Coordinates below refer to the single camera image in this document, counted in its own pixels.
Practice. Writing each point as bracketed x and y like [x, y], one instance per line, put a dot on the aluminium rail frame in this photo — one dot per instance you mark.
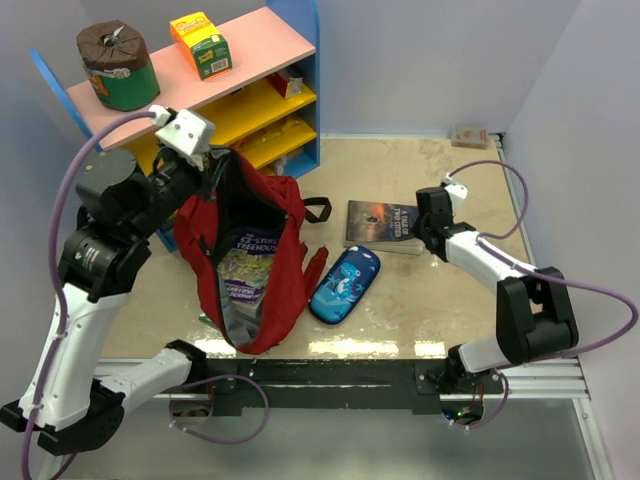
[417, 308]

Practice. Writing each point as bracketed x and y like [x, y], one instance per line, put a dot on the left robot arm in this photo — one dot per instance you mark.
[121, 208]

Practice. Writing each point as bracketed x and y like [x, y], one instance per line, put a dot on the orange green sponge box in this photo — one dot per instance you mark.
[202, 44]

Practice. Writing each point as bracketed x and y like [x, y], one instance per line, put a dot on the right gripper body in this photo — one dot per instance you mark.
[420, 228]

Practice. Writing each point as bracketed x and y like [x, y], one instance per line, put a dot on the green brown wrapped roll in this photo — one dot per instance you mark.
[118, 65]

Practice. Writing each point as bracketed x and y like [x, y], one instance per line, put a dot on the purple Treehouse book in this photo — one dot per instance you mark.
[246, 267]

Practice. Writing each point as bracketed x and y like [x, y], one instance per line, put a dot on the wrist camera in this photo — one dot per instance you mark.
[189, 135]
[456, 191]

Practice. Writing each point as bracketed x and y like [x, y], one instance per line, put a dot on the small pink card box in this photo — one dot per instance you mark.
[468, 136]

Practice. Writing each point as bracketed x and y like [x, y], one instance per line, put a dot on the red backpack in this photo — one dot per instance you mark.
[246, 199]

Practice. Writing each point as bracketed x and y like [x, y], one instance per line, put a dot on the Tale of Two Cities book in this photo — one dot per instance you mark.
[385, 227]

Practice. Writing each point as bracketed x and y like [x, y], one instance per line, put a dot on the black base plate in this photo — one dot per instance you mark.
[417, 385]

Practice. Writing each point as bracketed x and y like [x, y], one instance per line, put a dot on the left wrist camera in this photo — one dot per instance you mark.
[189, 135]

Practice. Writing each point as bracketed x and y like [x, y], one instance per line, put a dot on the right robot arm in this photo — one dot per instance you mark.
[534, 317]

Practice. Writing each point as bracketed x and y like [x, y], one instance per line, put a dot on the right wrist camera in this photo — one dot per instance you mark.
[456, 191]

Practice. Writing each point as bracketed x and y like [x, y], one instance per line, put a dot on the green Treehouse book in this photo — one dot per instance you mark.
[204, 319]

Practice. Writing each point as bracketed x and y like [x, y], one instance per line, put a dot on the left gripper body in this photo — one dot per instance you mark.
[175, 181]

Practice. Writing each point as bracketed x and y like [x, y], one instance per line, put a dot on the blue dinosaur pencil case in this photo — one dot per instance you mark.
[344, 285]

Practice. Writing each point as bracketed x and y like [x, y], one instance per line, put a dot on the red white box on shelf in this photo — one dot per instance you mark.
[287, 82]

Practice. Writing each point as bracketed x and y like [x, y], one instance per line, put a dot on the colourful shelf unit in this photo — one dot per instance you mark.
[244, 107]

